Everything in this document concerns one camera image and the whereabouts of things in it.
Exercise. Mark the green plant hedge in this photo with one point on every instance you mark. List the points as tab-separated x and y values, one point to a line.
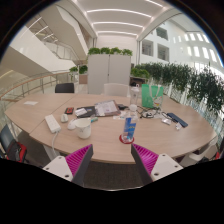
200	83

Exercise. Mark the white power strip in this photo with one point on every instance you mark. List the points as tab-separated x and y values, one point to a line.
52	123

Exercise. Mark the white paper sheet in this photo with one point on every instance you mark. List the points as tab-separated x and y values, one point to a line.
30	103

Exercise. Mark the small teal tube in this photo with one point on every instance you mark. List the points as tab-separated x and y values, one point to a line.
94	119

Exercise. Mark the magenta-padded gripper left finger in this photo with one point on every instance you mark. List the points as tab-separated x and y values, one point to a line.
78	160

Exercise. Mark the white ceramic mug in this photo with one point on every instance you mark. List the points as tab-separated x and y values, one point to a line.
83	129

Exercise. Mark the dark blue notebook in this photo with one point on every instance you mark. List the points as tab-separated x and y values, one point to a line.
177	119

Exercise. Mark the green tote bag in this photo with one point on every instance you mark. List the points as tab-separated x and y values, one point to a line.
148	96

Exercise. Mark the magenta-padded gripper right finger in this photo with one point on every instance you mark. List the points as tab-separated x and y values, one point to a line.
148	160

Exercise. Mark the small red-black box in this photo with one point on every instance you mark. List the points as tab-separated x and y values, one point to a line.
69	110

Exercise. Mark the flat round red coaster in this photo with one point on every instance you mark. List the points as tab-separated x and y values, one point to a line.
121	140

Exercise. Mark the colourful sticker sheet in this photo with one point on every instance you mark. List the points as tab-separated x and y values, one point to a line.
120	116

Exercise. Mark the white computer mouse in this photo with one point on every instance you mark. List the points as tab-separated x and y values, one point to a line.
71	125

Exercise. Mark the clear white-lidded shaker bottle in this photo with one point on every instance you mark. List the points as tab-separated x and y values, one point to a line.
134	95

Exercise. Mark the black and red backpack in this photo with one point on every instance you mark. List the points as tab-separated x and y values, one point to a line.
18	151

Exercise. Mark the black folder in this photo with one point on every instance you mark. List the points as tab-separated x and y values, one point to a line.
90	111

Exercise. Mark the small grey-white oval device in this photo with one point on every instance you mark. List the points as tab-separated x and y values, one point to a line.
64	118

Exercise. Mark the brown planter with plants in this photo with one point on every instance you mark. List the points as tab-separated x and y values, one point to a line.
82	71

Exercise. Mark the wood-railed glass balustrade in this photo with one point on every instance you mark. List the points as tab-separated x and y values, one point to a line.
26	88

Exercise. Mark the white plant-topped cabinet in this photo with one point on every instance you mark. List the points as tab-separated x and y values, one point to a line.
108	73

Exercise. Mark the white chair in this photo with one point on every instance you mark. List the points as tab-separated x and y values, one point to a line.
116	90
200	155

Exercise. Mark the clear blue-labelled water bottle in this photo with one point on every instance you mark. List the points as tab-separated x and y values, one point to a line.
129	128

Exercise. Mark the dark grey chair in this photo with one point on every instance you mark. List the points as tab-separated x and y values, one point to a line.
5	136

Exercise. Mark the ceiling light strips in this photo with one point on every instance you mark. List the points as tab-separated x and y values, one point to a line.
116	16

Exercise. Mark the small white packet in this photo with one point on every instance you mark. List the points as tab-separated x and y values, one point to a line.
178	125

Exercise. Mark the black chair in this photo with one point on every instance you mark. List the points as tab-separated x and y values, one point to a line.
64	88

